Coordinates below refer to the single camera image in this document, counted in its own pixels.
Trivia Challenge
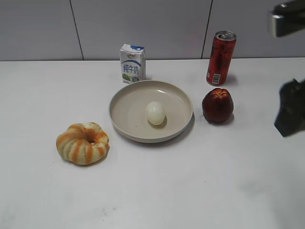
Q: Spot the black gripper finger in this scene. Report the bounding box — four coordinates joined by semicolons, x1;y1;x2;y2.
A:
274;79;305;137

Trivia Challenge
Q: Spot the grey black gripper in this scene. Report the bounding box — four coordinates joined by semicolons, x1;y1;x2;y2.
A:
269;0;305;38

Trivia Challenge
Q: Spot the white peeled egg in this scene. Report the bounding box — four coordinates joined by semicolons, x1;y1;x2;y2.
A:
146;101;165;125

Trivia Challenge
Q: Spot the beige round plate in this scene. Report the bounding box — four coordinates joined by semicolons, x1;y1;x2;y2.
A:
109;80;193;144

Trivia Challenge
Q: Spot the dark red apple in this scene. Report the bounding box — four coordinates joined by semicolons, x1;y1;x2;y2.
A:
202;88;234;124

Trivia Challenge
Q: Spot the red soda can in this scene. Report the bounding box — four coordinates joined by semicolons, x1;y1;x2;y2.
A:
206;31;236;86

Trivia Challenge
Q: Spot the white blue milk carton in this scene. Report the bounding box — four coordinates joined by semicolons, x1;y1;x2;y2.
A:
120;44;146;83

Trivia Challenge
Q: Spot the orange striped ring bread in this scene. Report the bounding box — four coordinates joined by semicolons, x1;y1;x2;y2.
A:
56;122;110;166

